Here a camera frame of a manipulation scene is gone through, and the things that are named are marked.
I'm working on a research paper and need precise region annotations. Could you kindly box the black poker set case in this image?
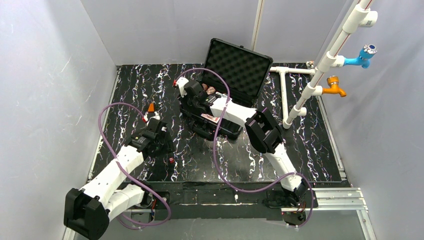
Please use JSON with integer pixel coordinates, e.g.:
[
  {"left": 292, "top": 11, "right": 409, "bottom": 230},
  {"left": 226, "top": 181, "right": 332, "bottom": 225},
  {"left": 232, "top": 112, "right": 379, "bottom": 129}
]
[{"left": 179, "top": 38, "right": 273, "bottom": 141}]

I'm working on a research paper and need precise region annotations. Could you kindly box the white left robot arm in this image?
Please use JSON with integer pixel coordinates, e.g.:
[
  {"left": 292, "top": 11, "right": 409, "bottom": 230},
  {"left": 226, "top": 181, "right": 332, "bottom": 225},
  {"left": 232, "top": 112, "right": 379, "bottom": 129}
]
[{"left": 63, "top": 117, "right": 175, "bottom": 240}]

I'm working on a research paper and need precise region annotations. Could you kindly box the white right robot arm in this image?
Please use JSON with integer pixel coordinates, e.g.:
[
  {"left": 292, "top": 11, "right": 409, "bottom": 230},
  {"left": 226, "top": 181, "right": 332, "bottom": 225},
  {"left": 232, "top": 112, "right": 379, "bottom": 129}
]
[{"left": 173, "top": 77, "right": 310, "bottom": 206}]

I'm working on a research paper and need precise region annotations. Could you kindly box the pink blue chip stack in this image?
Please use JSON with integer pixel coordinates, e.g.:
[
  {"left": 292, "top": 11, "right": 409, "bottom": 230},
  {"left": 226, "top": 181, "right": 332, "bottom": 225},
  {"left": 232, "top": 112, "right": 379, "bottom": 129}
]
[{"left": 206, "top": 86, "right": 216, "bottom": 95}]

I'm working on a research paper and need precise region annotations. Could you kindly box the red playing card deck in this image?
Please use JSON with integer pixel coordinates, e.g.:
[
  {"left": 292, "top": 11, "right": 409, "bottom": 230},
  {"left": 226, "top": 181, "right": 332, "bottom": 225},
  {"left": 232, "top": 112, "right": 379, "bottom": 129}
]
[{"left": 200, "top": 113, "right": 220, "bottom": 124}]

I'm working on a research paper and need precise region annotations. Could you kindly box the orange pipe valve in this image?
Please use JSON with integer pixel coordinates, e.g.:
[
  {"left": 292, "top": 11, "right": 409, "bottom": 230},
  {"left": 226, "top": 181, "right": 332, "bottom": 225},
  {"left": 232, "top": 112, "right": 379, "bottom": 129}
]
[{"left": 322, "top": 75, "right": 347, "bottom": 98}]

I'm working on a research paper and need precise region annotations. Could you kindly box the blue pipe valve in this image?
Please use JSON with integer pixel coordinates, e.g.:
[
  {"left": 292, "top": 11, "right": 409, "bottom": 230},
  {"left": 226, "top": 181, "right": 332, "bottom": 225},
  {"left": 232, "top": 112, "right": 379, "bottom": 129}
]
[{"left": 343, "top": 44, "right": 378, "bottom": 69}]

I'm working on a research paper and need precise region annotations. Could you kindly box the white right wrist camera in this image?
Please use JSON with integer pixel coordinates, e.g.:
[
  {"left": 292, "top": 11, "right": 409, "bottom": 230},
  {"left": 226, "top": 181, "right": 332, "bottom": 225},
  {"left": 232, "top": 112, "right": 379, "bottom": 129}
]
[{"left": 172, "top": 77, "right": 190, "bottom": 98}]

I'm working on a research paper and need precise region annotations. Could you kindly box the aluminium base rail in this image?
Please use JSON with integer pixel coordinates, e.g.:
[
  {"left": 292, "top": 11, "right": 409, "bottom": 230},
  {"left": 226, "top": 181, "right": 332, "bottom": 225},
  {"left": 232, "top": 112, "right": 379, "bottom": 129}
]
[{"left": 62, "top": 185, "right": 379, "bottom": 240}]

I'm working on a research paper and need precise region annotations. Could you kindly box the white pvc pipe frame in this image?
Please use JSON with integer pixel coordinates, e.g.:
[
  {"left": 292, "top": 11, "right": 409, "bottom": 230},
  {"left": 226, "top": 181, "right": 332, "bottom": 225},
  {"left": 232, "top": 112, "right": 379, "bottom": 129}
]
[{"left": 270, "top": 0, "right": 378, "bottom": 129}]

